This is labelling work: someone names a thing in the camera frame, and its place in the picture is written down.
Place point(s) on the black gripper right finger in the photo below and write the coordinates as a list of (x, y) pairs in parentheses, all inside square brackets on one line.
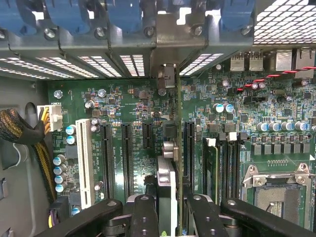
[(202, 217)]

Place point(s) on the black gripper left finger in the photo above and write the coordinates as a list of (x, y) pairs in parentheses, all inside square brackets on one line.
[(144, 217)]

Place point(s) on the green RAM stick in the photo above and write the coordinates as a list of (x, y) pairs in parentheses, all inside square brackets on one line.
[(211, 172)]

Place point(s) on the black RAM slot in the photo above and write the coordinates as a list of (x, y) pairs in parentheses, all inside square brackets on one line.
[(222, 168), (241, 168), (231, 168)]

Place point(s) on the CPU socket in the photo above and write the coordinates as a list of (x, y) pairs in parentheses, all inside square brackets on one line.
[(279, 197)]

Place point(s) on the short black expansion slot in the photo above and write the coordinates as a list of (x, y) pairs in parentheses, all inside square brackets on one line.
[(147, 135)]

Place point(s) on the white PCI expansion slot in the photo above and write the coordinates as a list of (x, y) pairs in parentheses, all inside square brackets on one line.
[(85, 160)]

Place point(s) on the black power connector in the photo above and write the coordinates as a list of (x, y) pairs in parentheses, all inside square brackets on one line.
[(60, 207)]

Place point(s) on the green motherboard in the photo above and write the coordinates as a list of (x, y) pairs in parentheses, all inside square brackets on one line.
[(123, 98)]

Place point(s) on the white power connector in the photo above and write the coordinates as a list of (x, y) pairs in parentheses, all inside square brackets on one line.
[(53, 118)]

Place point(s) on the perforated metal slot cover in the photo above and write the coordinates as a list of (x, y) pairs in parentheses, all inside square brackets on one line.
[(201, 63), (133, 65), (22, 70), (101, 66), (66, 67)]

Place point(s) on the silver USB port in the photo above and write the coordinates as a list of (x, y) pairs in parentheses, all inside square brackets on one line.
[(256, 63), (238, 63)]

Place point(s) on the silver network port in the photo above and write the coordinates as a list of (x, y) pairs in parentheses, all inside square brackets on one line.
[(284, 60), (306, 60)]

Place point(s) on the open PC case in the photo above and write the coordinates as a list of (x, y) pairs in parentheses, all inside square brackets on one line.
[(14, 93)]

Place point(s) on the blue slot clip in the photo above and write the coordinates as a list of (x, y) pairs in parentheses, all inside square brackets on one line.
[(123, 14), (66, 14), (237, 14), (12, 17)]

